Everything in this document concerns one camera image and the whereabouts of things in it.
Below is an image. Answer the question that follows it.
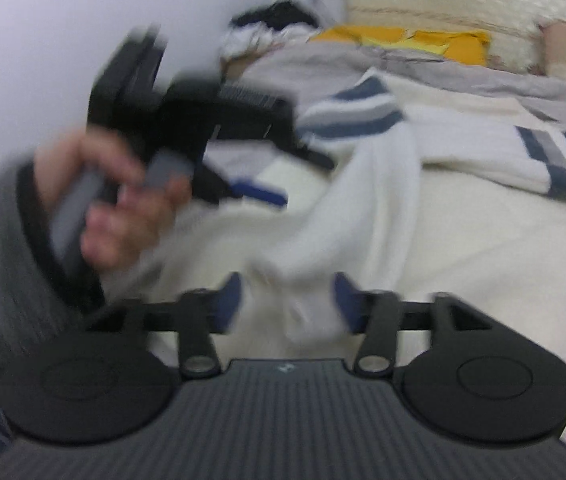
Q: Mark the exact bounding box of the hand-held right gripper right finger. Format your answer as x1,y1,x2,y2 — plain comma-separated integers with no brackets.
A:
332,271,496,380

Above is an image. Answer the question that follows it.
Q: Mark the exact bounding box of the person's left forearm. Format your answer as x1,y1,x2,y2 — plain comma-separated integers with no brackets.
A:
0,160,110,401

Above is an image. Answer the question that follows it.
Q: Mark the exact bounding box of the black clothes pile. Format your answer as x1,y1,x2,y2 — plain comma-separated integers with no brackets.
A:
230,0,321,31

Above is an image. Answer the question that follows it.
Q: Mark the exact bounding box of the white clothes pile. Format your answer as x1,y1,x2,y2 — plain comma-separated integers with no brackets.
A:
219,24,314,58

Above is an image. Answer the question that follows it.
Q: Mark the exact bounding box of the person's left hand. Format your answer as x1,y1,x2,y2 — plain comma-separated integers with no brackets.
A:
32,129,195,272

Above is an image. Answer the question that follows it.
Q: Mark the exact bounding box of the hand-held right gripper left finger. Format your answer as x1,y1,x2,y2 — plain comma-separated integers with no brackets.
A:
86,272,244,380

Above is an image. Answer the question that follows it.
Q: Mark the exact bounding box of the wooden nightstand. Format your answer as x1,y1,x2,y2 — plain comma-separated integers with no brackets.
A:
223,51,264,77

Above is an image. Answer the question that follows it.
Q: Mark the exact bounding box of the grey bed sheet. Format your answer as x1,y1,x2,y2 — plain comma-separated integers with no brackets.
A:
222,40,566,122

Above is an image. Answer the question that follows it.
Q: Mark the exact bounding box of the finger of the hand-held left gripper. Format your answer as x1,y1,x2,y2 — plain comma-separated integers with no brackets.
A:
265,127,337,172
195,165,290,209

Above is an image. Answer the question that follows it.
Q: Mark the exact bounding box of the white sweater with blue stripes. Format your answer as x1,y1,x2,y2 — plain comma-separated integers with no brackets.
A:
108,67,566,361

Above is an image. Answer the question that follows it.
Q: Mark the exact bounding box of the yellow pillow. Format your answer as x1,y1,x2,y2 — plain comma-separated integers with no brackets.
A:
310,25,492,66

